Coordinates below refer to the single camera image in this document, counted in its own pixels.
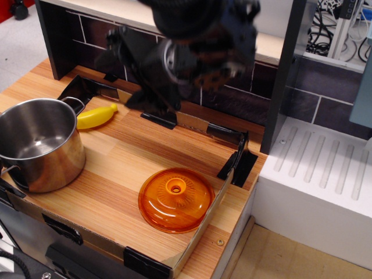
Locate yellow plastic squeeze bottle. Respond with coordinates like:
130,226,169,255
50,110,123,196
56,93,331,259
77,103,118,130

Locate black caster wheel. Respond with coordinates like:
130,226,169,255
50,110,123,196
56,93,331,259
9,0,29,20

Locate cardboard fence with black tape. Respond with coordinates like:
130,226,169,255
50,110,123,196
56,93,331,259
0,74,259,279

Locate grey-blue box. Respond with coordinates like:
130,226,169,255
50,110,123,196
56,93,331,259
349,53,372,128

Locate stainless steel pot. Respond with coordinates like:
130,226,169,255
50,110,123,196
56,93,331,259
1,96,85,193

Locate orange transparent pot lid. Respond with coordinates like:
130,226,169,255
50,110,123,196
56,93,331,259
138,167,215,234

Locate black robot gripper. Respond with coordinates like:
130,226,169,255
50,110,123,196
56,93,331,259
94,26,181,115

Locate white dish drainer block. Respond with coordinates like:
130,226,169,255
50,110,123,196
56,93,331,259
252,118,371,269

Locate dark grey shelf frame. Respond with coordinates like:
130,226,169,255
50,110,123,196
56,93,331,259
35,1,313,154

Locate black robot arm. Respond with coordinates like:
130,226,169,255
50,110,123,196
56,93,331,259
95,1,260,115

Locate black cable bundle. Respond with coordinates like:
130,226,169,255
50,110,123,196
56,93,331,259
306,0,372,62

